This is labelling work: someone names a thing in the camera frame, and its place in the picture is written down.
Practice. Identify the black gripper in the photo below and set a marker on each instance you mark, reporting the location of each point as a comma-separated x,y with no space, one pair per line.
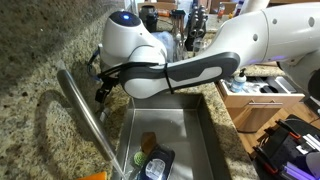
110,79

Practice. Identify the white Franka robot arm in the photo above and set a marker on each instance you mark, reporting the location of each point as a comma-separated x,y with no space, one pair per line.
200,66

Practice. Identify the brown wooden scraper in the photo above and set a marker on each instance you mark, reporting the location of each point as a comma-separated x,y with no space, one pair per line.
148,141

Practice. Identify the green scrubber ball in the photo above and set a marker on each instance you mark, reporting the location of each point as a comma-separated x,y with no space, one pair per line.
139,159

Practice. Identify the orange object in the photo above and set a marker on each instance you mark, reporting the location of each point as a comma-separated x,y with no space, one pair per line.
95,176

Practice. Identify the black coffee appliance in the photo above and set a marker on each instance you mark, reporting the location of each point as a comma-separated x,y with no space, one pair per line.
149,18

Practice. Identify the black tray with label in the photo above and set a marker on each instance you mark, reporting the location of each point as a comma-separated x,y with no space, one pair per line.
156,165

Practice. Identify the stainless steel sink basin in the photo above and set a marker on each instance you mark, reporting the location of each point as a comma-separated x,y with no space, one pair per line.
180,140

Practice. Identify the utensils in holder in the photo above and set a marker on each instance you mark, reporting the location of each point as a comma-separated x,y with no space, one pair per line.
178,23

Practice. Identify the clear glass cup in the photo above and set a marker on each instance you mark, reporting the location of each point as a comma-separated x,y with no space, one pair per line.
198,45

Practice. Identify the black knife block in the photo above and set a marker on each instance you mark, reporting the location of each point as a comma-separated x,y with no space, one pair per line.
195,23

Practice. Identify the pump bottle with black cap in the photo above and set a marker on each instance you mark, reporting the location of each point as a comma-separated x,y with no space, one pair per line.
238,83

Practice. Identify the wooden cabinet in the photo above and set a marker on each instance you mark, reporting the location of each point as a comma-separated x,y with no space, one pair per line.
253,118

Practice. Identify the open wooden drawer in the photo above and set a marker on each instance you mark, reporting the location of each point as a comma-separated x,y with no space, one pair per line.
260,100

